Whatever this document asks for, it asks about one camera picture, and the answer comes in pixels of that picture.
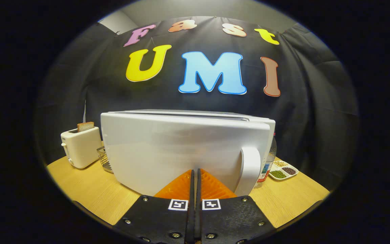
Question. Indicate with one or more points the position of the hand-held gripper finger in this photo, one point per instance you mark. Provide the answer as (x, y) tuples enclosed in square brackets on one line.
[(191, 217), (198, 217)]

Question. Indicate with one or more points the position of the white microwave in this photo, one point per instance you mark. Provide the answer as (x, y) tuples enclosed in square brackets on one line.
[(168, 149)]

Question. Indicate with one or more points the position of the clear plastic water bottle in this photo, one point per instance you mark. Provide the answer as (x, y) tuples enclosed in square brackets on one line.
[(266, 171)]

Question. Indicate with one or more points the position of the white divided bean tray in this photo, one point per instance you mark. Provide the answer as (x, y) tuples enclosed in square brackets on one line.
[(283, 171)]

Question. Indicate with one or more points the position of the white toaster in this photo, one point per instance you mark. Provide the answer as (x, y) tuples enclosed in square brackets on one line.
[(81, 149)]

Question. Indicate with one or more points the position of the toast slice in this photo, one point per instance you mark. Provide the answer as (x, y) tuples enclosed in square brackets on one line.
[(85, 126)]

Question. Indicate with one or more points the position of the black backdrop cloth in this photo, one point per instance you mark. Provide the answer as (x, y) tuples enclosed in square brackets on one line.
[(310, 84)]

